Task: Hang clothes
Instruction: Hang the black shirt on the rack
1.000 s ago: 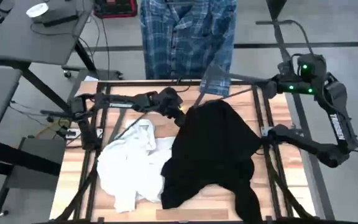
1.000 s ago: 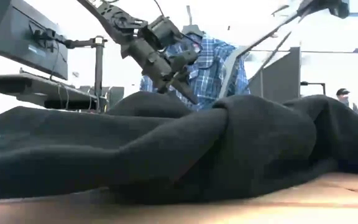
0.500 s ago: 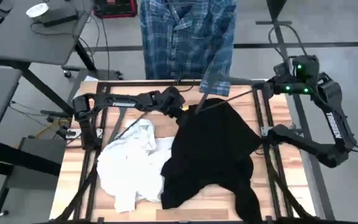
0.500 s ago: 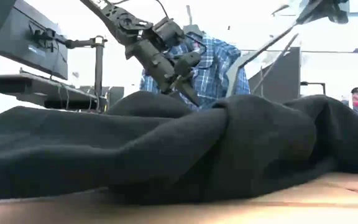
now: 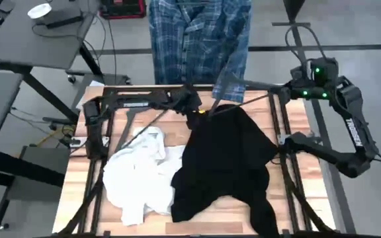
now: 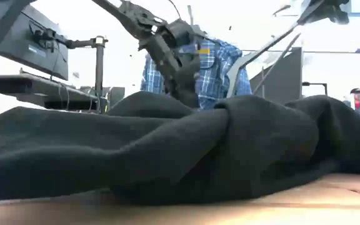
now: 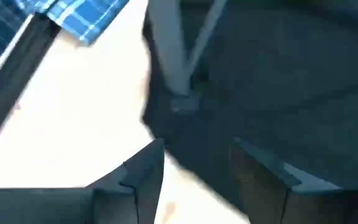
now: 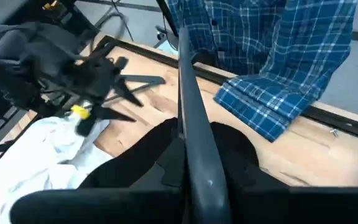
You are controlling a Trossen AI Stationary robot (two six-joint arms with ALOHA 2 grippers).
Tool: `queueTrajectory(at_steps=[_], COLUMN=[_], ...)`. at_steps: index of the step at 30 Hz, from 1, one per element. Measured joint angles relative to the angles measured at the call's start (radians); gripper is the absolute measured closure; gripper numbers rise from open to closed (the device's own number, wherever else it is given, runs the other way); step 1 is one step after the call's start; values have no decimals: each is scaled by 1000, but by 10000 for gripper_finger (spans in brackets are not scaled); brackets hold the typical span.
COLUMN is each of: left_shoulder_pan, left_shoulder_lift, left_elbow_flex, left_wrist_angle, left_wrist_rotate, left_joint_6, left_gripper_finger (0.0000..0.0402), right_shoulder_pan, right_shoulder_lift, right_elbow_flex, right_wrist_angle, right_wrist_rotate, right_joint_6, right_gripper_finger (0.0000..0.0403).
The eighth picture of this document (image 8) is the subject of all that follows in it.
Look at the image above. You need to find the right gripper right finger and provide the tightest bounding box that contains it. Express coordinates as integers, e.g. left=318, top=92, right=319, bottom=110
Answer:
left=227, top=183, right=358, bottom=224

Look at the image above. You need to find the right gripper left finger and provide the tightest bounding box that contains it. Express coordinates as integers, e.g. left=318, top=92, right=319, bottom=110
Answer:
left=9, top=136, right=188, bottom=224

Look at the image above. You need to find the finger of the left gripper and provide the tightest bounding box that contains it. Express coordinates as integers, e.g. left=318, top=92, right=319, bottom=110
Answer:
left=75, top=105, right=137, bottom=138
left=112, top=77, right=145, bottom=108

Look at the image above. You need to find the dark grey clothes hanger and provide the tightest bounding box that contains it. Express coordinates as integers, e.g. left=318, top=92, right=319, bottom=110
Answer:
left=177, top=27, right=232, bottom=224
left=103, top=73, right=167, bottom=104

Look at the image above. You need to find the black garment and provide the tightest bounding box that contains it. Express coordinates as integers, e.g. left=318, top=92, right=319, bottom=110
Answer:
left=78, top=116, right=290, bottom=191

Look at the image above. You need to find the white T-shirt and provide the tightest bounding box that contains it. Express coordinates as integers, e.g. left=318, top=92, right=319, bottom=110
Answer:
left=0, top=99, right=115, bottom=224

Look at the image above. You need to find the blue plaid button shirt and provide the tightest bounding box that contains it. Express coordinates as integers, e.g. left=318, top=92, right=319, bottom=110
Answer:
left=165, top=0, right=358, bottom=143

